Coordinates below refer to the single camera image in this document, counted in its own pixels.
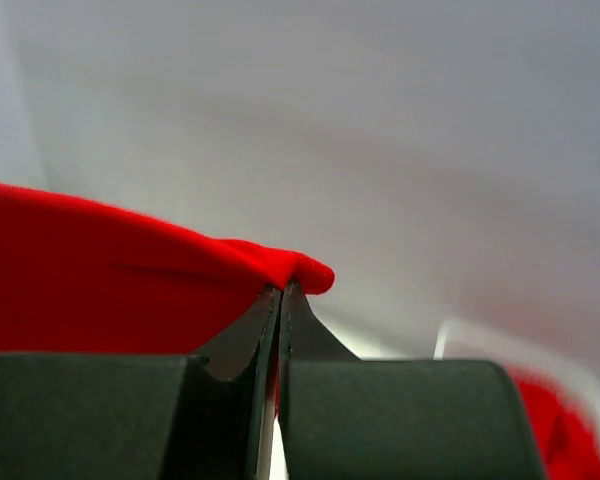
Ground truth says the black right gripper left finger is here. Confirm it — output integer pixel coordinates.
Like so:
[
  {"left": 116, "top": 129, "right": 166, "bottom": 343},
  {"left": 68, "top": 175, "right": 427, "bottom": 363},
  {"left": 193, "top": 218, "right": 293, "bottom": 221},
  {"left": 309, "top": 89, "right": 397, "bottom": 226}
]
[{"left": 0, "top": 288, "right": 281, "bottom": 479}]

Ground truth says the white plastic basket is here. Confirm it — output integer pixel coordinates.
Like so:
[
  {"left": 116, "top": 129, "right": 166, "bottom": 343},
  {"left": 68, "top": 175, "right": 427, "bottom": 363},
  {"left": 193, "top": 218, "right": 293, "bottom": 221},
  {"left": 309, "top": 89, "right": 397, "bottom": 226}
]
[{"left": 434, "top": 319, "right": 600, "bottom": 435}]

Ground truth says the red t shirts pile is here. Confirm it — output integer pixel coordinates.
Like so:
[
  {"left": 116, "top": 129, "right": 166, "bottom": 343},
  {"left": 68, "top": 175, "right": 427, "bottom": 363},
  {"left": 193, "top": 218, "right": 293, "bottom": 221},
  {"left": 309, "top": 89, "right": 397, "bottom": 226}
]
[{"left": 507, "top": 366, "right": 600, "bottom": 480}]

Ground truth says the red t shirt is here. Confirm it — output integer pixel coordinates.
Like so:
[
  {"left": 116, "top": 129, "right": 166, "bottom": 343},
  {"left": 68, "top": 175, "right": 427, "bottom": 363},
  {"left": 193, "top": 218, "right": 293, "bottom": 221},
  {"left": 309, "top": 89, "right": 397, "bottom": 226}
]
[{"left": 0, "top": 183, "right": 335, "bottom": 354}]

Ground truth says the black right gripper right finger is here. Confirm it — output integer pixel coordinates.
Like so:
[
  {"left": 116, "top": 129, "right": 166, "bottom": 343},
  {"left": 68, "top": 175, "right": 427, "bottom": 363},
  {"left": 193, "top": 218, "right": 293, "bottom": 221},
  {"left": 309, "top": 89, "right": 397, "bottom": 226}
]
[{"left": 279, "top": 283, "right": 546, "bottom": 480}]

